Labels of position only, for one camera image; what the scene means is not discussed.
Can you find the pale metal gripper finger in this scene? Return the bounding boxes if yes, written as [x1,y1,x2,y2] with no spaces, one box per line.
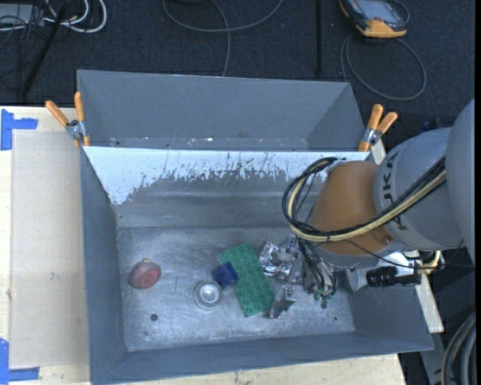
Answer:
[259,241,293,278]
[265,286,297,320]

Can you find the dark green flat block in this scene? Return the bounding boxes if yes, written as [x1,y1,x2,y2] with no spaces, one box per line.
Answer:
[217,243,275,318]

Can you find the dark blue small block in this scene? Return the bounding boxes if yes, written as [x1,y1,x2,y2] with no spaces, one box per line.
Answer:
[212,263,239,290]

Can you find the grey metal bin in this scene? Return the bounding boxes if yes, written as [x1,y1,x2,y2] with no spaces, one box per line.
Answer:
[75,69,436,385]

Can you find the red round toy fruit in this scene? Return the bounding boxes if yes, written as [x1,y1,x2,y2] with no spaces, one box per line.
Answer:
[128,257,163,290]

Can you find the pale cardboard board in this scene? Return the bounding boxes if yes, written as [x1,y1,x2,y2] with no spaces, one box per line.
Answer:
[8,129,91,371]

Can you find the black cylinder on white bracket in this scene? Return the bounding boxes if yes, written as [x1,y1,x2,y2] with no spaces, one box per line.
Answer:
[366,249,446,289]

